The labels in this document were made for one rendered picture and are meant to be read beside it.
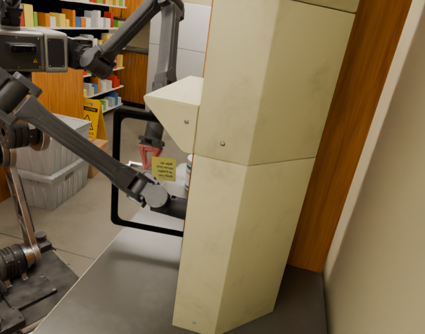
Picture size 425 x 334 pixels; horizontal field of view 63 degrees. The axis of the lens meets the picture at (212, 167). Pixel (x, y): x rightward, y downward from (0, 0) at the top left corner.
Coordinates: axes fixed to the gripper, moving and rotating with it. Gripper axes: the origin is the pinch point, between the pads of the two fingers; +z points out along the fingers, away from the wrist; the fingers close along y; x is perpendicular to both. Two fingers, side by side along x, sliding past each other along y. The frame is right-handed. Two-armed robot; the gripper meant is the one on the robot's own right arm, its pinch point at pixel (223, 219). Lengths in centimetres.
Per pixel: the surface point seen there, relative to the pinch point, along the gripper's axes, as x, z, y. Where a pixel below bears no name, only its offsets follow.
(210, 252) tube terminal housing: -1.0, -0.9, -16.2
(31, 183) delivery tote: 107, -157, 148
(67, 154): 85, -140, 171
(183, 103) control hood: -32.1, -13.2, -15.3
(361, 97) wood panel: -36.7, 27.5, 19.0
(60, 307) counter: 26.6, -34.2, -18.6
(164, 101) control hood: -31.4, -16.9, -15.3
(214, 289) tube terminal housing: 8.8, 2.1, -16.3
